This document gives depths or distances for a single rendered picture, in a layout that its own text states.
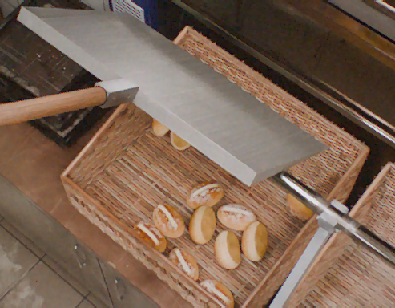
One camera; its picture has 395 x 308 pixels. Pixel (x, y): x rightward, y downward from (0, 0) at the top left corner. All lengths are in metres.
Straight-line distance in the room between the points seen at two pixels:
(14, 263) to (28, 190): 0.60
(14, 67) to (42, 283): 0.85
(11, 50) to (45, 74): 0.12
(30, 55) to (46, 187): 0.34
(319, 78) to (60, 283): 1.21
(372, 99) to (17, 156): 0.96
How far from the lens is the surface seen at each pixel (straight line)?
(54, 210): 2.14
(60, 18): 1.67
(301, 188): 1.47
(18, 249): 2.77
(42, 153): 2.23
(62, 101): 1.28
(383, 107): 1.80
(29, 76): 2.09
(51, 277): 2.70
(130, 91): 1.42
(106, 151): 2.10
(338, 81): 1.83
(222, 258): 1.98
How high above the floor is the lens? 2.47
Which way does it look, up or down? 60 degrees down
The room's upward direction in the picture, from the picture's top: 3 degrees counter-clockwise
